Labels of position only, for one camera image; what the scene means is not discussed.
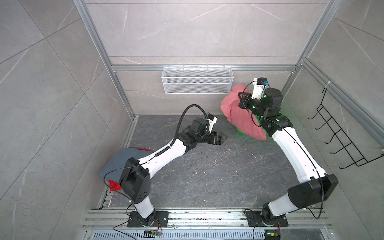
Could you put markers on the aluminium mounting rail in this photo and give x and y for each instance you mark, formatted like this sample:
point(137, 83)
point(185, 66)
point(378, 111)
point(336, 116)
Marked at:
point(202, 219)

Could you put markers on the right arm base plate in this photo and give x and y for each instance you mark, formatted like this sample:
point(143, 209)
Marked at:
point(264, 219)

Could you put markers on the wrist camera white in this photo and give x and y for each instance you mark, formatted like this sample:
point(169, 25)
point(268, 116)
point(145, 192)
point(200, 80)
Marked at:
point(259, 87)
point(212, 120)

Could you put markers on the pink-red t-shirt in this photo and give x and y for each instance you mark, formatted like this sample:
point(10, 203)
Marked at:
point(240, 118)

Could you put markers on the black wire hook rack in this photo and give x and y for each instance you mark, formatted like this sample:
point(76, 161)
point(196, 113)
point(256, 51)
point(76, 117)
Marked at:
point(339, 134)

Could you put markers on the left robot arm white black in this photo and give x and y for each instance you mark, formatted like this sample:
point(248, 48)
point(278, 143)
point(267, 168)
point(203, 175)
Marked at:
point(136, 176)

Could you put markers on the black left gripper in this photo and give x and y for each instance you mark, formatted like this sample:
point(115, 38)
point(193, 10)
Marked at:
point(214, 140)

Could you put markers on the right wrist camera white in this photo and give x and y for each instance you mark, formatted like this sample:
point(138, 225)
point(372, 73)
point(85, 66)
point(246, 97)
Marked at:
point(259, 87)

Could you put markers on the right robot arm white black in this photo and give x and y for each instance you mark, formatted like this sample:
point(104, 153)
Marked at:
point(315, 185)

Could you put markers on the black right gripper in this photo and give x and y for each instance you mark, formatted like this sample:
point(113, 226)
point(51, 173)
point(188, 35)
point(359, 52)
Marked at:
point(245, 101)

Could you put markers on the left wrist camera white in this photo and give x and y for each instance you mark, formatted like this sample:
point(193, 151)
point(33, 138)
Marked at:
point(212, 120)

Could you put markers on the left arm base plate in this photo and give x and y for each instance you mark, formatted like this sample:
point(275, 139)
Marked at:
point(157, 218)

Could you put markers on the folded grey t-shirt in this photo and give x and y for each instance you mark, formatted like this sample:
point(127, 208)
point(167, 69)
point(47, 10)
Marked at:
point(113, 169)

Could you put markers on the white wire mesh shelf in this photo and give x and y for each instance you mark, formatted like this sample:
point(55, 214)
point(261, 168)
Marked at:
point(197, 80)

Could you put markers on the folded red t-shirt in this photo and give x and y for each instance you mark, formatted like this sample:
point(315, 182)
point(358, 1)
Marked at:
point(114, 186)

